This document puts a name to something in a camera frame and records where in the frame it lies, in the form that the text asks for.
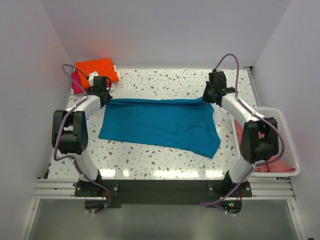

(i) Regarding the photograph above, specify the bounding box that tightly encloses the folded orange t-shirt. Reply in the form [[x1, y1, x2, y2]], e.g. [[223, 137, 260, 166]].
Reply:
[[75, 58, 119, 90]]

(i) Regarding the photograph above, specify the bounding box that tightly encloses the salmon pink t-shirt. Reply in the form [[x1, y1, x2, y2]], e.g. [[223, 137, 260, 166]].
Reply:
[[234, 120, 296, 173]]

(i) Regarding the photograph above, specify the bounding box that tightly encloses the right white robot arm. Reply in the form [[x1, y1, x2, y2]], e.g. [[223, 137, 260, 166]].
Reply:
[[202, 69, 279, 197]]

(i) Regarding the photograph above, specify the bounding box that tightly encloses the folded magenta t-shirt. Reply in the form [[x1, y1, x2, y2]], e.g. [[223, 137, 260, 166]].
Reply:
[[71, 70, 83, 95]]

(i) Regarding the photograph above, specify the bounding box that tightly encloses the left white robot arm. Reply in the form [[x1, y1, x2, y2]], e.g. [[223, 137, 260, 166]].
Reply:
[[51, 76, 112, 197]]

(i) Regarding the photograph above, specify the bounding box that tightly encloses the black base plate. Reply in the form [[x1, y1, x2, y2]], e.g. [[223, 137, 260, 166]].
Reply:
[[73, 179, 253, 209]]

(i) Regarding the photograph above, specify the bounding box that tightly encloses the white plastic basket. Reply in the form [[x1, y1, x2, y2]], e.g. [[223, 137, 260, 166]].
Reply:
[[230, 106, 301, 180]]

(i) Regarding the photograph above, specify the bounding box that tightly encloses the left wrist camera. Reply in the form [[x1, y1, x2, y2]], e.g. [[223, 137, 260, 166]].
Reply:
[[88, 71, 99, 86]]

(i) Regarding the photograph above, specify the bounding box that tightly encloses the aluminium frame rail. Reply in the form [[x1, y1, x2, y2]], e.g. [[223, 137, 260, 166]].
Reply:
[[32, 177, 295, 200]]

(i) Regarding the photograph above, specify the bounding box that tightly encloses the blue t-shirt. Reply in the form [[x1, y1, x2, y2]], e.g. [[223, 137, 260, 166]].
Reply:
[[98, 98, 221, 158]]

